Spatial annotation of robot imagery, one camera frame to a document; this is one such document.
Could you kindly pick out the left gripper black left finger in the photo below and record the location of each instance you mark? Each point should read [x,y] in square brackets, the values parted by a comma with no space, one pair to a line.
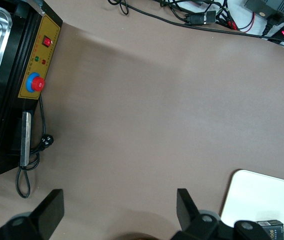
[47,215]

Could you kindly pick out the black power supply box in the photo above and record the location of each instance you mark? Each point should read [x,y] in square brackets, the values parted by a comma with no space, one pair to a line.
[269,7]

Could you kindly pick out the black sealing machine yellow panel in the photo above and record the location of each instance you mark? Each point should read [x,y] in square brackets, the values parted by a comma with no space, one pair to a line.
[9,100]

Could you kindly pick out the black power plug lead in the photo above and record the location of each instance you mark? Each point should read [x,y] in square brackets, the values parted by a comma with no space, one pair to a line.
[273,22]

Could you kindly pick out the small black gold-print box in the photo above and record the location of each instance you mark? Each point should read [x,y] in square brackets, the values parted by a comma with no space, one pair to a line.
[272,231]

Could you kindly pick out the cream plastic tray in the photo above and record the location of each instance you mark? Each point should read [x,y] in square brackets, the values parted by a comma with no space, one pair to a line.
[257,195]

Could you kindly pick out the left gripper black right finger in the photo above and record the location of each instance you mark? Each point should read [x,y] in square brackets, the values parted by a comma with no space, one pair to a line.
[188,215]

